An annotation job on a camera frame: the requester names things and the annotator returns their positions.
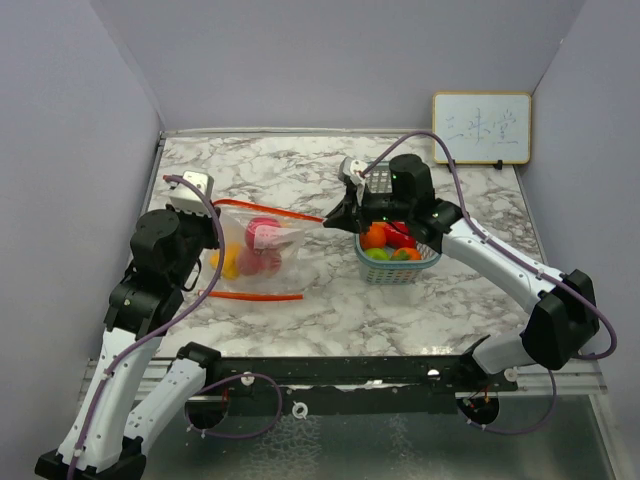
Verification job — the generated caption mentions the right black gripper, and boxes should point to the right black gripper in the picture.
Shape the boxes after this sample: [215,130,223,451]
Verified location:
[325,183,413,236]

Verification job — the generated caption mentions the yellow bell pepper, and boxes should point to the yellow bell pepper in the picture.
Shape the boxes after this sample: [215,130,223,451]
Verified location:
[209,242,242,281]

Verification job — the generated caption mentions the red apple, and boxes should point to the red apple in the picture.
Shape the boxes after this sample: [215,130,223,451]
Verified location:
[244,217,282,250]

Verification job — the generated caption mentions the pink peach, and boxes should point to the pink peach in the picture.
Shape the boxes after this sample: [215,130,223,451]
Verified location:
[235,248,264,276]

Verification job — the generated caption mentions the clear orange zip bag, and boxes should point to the clear orange zip bag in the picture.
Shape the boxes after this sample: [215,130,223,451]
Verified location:
[208,291,304,302]
[211,198,323,302]

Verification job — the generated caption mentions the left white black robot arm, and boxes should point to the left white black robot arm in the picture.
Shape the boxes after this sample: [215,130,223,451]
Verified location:
[35,206,221,479]

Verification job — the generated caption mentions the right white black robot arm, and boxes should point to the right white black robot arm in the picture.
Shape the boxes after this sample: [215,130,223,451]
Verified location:
[324,154,599,391]

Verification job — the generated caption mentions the green fruit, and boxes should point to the green fruit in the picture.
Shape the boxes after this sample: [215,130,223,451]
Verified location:
[364,248,390,261]

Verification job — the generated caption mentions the red bell pepper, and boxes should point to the red bell pepper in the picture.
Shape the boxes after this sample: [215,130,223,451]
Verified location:
[383,222,416,249]

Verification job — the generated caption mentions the small orange fruit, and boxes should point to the small orange fruit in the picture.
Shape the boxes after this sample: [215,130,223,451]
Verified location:
[390,247,422,261]

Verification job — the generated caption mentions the teal white plastic basket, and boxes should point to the teal white plastic basket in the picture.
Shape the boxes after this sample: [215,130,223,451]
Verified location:
[353,160,443,286]

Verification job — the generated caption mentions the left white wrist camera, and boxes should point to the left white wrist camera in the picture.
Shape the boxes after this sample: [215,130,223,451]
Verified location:
[163,170,214,218]

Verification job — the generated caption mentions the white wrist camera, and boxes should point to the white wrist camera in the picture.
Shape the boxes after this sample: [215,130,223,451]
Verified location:
[338,157,368,205]
[163,170,214,218]

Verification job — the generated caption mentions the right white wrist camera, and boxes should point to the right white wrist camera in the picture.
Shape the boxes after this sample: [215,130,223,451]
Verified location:
[338,157,368,205]

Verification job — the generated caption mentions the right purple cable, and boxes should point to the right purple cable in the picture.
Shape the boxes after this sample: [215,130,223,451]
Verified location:
[355,130,618,434]

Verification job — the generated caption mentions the white whiteboard wooden frame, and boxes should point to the white whiteboard wooden frame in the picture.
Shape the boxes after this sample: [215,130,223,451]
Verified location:
[432,91,532,166]

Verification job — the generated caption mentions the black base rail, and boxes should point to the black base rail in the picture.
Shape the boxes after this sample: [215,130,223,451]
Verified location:
[185,355,517,428]

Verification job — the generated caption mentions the aluminium frame rail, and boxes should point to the aluminium frame rail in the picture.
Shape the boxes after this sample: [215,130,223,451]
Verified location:
[83,350,604,399]

